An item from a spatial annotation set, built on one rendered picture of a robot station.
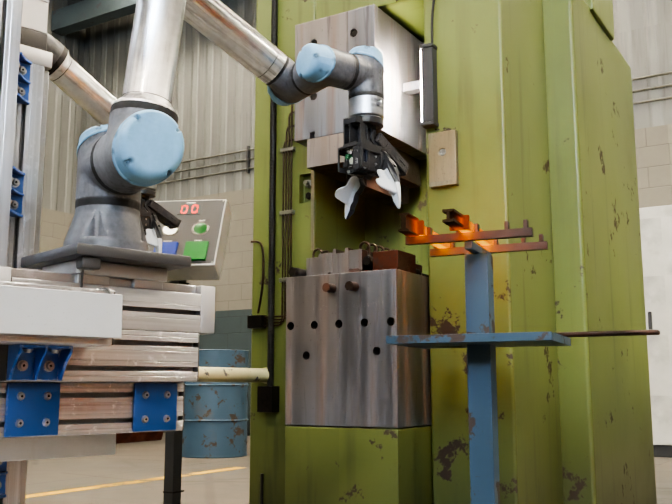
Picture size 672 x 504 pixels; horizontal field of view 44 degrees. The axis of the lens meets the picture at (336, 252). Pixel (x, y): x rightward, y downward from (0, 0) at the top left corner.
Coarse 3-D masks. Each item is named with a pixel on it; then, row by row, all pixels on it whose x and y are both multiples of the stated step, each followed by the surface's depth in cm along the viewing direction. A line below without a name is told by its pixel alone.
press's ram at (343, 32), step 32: (320, 32) 270; (352, 32) 264; (384, 32) 265; (384, 64) 263; (416, 64) 284; (320, 96) 267; (384, 96) 261; (416, 96) 282; (320, 128) 265; (384, 128) 259; (416, 128) 280
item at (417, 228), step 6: (402, 216) 198; (408, 216) 199; (414, 216) 201; (402, 222) 197; (408, 222) 199; (414, 222) 203; (420, 222) 204; (402, 228) 197; (408, 228) 199; (414, 228) 203; (420, 228) 204; (426, 228) 210; (408, 234) 201; (414, 234) 201; (420, 234) 204; (426, 234) 209; (438, 246) 225; (444, 246) 225
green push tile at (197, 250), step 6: (186, 246) 265; (192, 246) 265; (198, 246) 265; (204, 246) 264; (186, 252) 264; (192, 252) 263; (198, 252) 263; (204, 252) 263; (192, 258) 262; (198, 258) 262; (204, 258) 261
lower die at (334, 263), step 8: (320, 256) 258; (328, 256) 257; (336, 256) 255; (344, 256) 254; (352, 256) 252; (360, 256) 251; (312, 264) 260; (320, 264) 258; (328, 264) 256; (336, 264) 255; (344, 264) 253; (352, 264) 252; (360, 264) 250; (416, 264) 283; (312, 272) 259; (320, 272) 258; (328, 272) 256; (336, 272) 255; (344, 272) 253
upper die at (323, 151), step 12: (312, 144) 266; (324, 144) 263; (336, 144) 261; (312, 156) 265; (324, 156) 263; (336, 156) 260; (408, 156) 284; (312, 168) 266; (324, 168) 266; (336, 168) 266; (408, 180) 283; (420, 180) 291
